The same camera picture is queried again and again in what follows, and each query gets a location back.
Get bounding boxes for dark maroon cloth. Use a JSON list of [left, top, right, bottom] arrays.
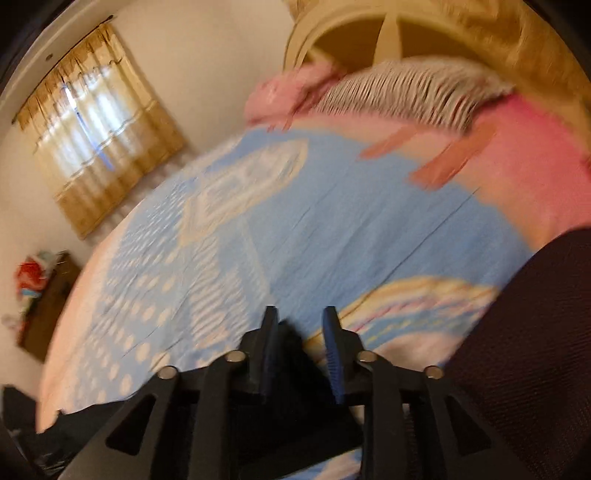
[[445, 228, 591, 480]]

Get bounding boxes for pink pillow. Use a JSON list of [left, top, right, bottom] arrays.
[[244, 62, 343, 129]]

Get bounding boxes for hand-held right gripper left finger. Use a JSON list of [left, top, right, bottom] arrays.
[[60, 305, 282, 480]]

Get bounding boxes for bed with pink dotted cover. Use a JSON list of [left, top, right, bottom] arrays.
[[39, 95, 591, 480]]

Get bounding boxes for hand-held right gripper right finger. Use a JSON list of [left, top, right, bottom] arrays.
[[322, 305, 527, 480]]

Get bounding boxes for pile of red gift bags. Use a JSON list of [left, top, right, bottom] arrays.
[[15, 251, 62, 303]]

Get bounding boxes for black pants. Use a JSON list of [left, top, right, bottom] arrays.
[[0, 320, 365, 480]]

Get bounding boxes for brown wooden desk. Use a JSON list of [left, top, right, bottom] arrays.
[[17, 251, 85, 363]]

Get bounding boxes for beige patterned curtain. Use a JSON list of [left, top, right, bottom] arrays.
[[16, 23, 188, 241]]

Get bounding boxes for beige headboard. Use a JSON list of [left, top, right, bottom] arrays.
[[283, 0, 588, 153]]

